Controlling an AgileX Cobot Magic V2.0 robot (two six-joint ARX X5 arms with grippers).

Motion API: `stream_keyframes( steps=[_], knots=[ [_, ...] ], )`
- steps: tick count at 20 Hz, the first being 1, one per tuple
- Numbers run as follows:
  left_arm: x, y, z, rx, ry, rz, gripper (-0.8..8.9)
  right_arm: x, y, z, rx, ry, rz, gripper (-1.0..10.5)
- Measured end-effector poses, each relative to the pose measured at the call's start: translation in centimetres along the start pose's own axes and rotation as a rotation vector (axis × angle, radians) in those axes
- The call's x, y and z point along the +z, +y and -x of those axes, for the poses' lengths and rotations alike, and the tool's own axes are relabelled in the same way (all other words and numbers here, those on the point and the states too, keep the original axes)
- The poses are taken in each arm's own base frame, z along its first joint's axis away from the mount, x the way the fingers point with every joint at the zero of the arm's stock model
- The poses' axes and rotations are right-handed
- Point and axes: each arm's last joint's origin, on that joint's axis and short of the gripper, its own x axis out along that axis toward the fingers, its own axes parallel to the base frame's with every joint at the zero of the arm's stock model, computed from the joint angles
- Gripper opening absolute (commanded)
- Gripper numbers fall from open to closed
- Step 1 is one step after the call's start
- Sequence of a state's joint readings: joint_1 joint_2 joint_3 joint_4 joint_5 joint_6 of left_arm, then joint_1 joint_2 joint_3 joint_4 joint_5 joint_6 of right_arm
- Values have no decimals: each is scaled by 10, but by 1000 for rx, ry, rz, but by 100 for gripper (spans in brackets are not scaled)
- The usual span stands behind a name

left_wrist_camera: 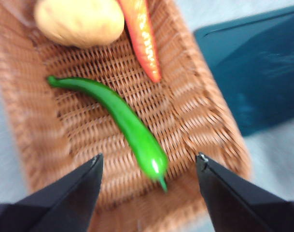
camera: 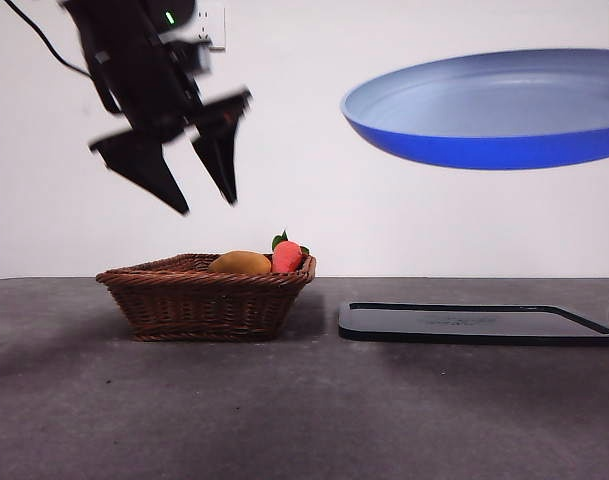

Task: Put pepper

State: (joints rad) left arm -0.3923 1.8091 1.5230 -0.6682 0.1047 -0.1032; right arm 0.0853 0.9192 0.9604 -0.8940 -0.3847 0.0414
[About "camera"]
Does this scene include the blue round plate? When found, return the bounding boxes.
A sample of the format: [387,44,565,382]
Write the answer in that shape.
[339,48,609,172]

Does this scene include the yellow-brown potato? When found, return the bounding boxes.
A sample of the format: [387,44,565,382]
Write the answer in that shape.
[207,250,274,275]

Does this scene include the orange-red carrot with leaves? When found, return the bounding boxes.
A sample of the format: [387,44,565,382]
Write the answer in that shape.
[270,228,312,274]

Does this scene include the brown wicker basket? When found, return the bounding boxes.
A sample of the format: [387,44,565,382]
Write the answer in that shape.
[95,253,318,343]

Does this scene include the black flat tray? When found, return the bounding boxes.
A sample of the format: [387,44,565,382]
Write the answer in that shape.
[337,301,609,347]

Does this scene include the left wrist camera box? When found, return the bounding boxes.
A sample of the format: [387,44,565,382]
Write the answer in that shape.
[158,33,213,77]

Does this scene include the white wall socket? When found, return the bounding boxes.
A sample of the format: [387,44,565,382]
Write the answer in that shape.
[196,5,227,53]

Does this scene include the black cable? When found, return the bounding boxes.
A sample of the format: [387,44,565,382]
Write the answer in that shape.
[2,0,94,79]

